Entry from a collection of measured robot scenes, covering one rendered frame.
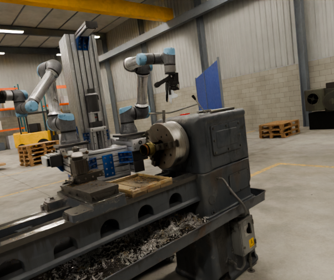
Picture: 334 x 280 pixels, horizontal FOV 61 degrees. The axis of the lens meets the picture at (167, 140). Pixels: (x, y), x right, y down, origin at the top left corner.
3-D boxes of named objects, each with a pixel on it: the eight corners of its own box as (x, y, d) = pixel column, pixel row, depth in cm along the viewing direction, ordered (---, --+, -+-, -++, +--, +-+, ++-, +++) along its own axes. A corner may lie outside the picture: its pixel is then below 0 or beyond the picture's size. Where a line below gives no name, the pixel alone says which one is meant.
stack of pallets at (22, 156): (51, 159, 1122) (48, 140, 1114) (63, 159, 1067) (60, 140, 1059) (19, 166, 1025) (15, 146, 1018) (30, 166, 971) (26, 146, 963)
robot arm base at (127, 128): (117, 134, 246) (115, 123, 245) (133, 131, 254) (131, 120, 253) (124, 134, 233) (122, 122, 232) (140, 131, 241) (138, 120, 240)
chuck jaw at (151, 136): (159, 144, 195) (151, 130, 200) (162, 139, 192) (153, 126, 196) (146, 147, 188) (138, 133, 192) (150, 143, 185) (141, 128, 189)
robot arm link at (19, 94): (29, 100, 204) (27, 88, 203) (14, 101, 195) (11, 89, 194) (24, 101, 209) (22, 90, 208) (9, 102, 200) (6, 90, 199)
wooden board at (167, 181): (138, 178, 201) (138, 172, 200) (172, 183, 174) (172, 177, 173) (101, 190, 181) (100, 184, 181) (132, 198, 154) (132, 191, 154)
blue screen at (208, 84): (192, 141, 1074) (185, 79, 1050) (213, 138, 1075) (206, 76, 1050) (212, 160, 665) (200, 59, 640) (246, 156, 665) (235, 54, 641)
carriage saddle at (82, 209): (87, 191, 181) (86, 183, 181) (128, 203, 146) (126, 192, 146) (39, 206, 162) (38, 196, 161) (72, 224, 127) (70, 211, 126)
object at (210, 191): (217, 243, 270) (206, 154, 261) (262, 258, 234) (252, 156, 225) (171, 273, 231) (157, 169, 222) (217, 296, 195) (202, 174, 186)
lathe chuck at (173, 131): (156, 161, 211) (153, 119, 205) (186, 170, 188) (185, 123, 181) (146, 164, 205) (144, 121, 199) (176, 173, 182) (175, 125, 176)
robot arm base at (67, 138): (58, 144, 221) (56, 131, 220) (77, 141, 229) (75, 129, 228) (62, 145, 208) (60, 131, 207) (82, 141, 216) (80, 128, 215)
